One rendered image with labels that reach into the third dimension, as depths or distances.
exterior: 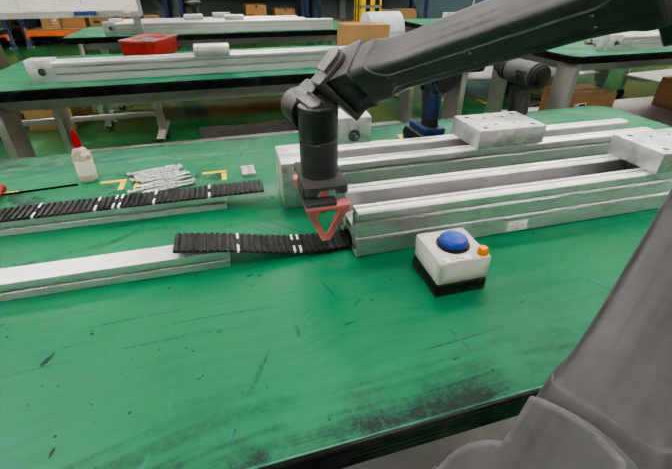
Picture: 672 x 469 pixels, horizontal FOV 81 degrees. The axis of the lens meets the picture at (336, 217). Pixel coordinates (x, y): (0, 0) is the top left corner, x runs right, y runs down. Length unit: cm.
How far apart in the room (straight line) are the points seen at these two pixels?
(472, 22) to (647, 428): 36
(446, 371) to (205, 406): 27
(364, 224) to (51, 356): 44
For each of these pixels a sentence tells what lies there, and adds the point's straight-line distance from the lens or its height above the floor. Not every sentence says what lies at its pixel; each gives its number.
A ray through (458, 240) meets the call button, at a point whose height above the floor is 85.
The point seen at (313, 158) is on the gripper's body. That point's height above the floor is 95.
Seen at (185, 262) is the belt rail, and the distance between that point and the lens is 65.
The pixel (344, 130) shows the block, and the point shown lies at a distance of 102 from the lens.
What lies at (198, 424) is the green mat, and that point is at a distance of 48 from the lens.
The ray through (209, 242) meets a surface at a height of 82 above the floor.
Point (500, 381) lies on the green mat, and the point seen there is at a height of 78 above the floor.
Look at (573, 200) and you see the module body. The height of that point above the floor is 83.
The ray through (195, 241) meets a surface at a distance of 65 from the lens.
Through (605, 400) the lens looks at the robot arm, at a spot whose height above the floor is 101.
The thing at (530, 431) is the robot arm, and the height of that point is 100.
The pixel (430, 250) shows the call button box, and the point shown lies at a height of 84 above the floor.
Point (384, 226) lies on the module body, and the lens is 63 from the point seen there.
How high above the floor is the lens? 117
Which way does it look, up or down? 31 degrees down
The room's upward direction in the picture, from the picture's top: straight up
